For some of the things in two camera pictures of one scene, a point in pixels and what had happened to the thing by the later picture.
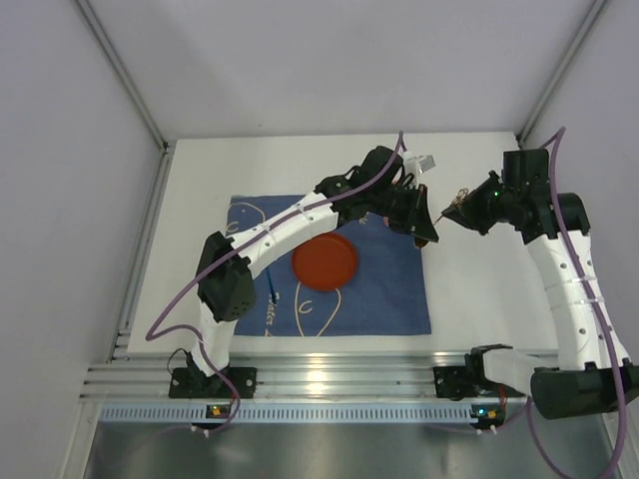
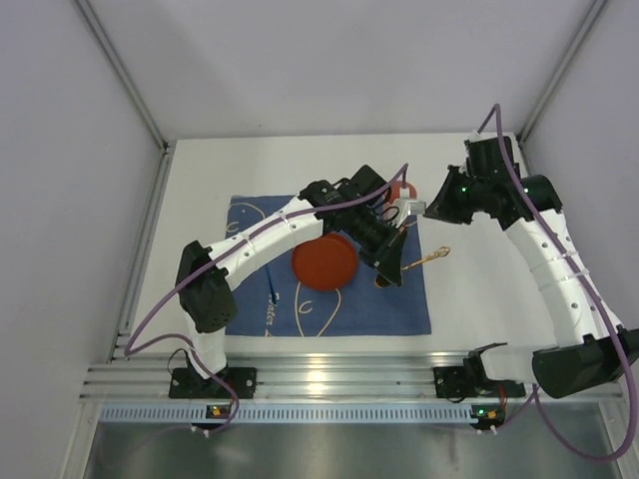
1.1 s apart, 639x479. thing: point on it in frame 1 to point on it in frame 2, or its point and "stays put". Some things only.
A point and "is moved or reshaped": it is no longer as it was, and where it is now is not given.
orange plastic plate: [324, 262] stays put
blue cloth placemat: [387, 295] stays put
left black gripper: [416, 211] to [385, 247]
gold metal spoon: [461, 195] is moved or reshaped
